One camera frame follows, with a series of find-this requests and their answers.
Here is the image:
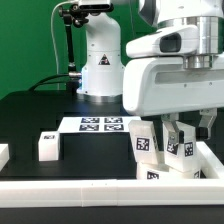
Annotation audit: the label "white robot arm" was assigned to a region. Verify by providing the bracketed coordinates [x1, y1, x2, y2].
[78, 0, 224, 142]

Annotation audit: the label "white sheet with tags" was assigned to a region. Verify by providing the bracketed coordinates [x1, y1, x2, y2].
[58, 116, 140, 133]

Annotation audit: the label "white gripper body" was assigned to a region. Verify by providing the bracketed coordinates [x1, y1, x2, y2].
[123, 54, 224, 117]

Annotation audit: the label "black cables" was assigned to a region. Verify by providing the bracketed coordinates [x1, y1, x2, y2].
[28, 73, 81, 92]

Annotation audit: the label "white cable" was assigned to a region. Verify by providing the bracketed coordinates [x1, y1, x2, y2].
[50, 0, 79, 91]

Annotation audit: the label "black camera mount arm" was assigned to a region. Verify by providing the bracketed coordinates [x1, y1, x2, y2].
[59, 4, 89, 95]

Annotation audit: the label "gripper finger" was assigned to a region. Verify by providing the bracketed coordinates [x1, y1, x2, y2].
[161, 113, 184, 145]
[199, 108, 217, 140]

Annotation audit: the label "white obstacle wall frame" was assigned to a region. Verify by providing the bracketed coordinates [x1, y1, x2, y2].
[0, 142, 224, 208]

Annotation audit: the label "white block at left edge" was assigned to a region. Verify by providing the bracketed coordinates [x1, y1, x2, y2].
[0, 144, 9, 171]

